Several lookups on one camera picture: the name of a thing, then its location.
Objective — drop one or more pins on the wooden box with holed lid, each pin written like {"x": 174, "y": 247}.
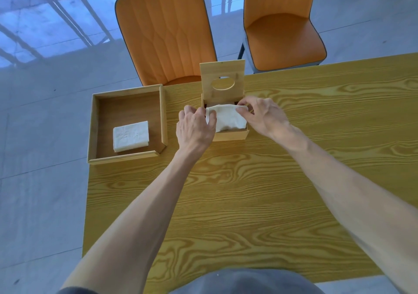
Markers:
{"x": 209, "y": 72}

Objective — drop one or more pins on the open wooden tray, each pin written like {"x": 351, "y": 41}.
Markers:
{"x": 127, "y": 108}

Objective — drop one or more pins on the orange smooth chair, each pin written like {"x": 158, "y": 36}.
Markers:
{"x": 284, "y": 39}

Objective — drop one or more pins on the orange quilted chair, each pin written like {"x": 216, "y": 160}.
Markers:
{"x": 166, "y": 26}

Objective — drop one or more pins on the person's left hand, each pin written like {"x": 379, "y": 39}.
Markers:
{"x": 194, "y": 130}

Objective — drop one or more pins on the person's left forearm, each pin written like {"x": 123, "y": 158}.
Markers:
{"x": 137, "y": 222}

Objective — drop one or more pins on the person's right forearm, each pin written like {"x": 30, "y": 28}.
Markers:
{"x": 359, "y": 199}

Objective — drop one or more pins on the person's right hand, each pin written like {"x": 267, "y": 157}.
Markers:
{"x": 267, "y": 117}

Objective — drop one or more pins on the grey printed shirt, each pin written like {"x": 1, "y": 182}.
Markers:
{"x": 245, "y": 282}

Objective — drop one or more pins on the white napkin stack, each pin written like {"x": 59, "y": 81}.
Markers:
{"x": 130, "y": 136}

